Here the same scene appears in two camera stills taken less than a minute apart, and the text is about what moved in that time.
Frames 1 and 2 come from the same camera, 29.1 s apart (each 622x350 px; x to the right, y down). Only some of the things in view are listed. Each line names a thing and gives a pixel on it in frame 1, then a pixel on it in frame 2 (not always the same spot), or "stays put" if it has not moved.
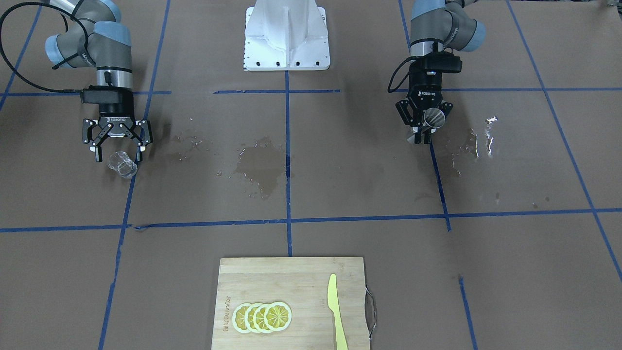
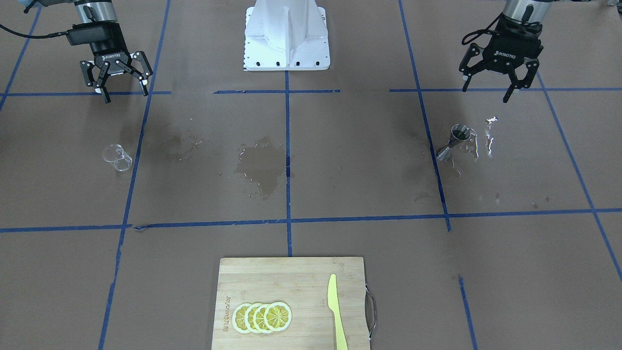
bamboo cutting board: [302, 284] stays put
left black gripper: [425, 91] to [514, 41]
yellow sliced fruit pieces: [258, 318] stays put
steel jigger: [433, 117] to [459, 132]
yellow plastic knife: [333, 303] stays put
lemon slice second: [249, 322] stays put
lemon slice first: [238, 318] stays put
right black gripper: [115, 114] to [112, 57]
